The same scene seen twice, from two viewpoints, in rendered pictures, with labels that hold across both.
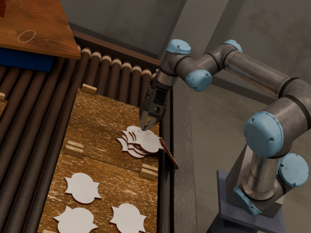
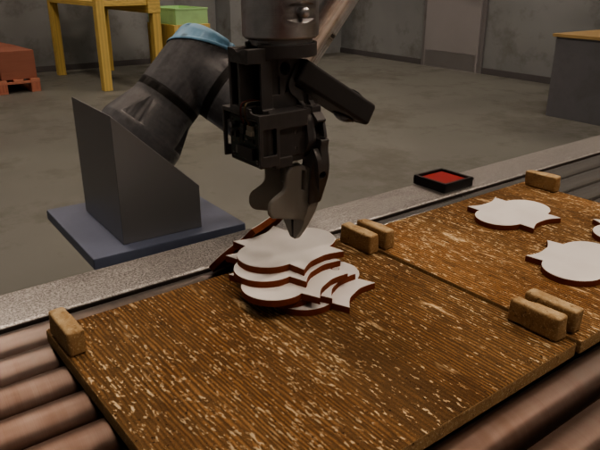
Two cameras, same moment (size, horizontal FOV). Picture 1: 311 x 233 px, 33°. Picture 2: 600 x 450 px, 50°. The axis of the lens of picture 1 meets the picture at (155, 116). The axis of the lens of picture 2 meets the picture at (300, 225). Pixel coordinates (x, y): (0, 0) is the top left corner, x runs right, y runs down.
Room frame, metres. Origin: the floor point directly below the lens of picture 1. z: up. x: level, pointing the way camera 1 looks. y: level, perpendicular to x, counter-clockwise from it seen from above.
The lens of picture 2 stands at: (1.90, 0.62, 1.28)
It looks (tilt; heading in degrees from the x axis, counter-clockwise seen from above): 22 degrees down; 245
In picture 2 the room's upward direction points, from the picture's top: straight up
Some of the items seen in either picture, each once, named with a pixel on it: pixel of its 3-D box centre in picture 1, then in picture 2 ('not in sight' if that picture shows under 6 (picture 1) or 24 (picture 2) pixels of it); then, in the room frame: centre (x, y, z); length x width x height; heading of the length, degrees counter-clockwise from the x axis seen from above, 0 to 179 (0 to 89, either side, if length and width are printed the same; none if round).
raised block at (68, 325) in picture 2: not in sight; (67, 330); (1.87, 0.03, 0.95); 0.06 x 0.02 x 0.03; 102
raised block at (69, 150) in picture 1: (73, 151); (552, 310); (1.41, 0.20, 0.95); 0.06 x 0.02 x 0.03; 102
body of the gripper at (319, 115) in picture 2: (158, 94); (276, 104); (1.64, 0.02, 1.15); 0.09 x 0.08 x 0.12; 11
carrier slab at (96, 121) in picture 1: (115, 131); (306, 342); (1.65, 0.12, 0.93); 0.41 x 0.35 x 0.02; 12
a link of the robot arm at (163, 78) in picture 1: (165, 76); (281, 20); (1.64, 0.03, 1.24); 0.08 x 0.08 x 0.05
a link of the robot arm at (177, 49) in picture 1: (176, 57); not in sight; (1.64, 0.02, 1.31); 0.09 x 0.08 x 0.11; 51
